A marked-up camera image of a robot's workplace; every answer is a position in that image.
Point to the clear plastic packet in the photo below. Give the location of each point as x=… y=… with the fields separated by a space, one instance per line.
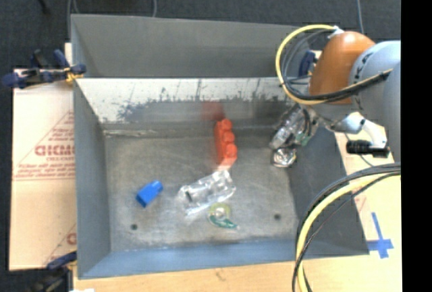
x=207 y=190

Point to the blue block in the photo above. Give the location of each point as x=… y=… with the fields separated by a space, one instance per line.
x=149 y=193

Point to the grey metal bin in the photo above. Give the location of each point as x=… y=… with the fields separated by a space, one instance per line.
x=189 y=162

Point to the black cylinder on white bracket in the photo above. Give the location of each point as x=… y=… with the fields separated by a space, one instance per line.
x=362 y=147

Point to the orange-red toy block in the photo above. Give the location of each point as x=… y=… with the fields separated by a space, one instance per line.
x=226 y=142

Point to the brown cardboard board red print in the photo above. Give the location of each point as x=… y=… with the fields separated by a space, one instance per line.
x=40 y=182

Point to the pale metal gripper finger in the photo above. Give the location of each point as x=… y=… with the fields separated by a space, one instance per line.
x=284 y=158
x=279 y=139

